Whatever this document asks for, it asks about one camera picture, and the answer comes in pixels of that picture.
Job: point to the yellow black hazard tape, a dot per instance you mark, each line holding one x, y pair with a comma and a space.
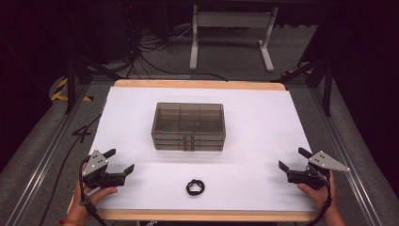
61, 91

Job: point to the black metal stand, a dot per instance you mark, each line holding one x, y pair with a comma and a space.
78, 75
316, 72

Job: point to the smoky transparent drawer organizer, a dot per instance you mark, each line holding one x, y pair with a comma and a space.
188, 125

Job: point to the aluminium floor rail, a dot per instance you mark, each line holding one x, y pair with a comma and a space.
40, 157
345, 153

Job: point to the person's left hand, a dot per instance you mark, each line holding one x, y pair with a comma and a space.
97, 196

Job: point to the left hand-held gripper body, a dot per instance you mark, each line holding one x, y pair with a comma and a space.
95, 163

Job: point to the white metal desk frame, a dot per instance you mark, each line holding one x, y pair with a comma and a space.
232, 20

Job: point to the red wristband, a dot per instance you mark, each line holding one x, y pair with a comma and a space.
70, 222

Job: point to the person's right hand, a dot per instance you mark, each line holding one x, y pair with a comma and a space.
316, 196

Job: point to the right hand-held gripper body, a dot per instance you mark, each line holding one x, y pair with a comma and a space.
324, 161

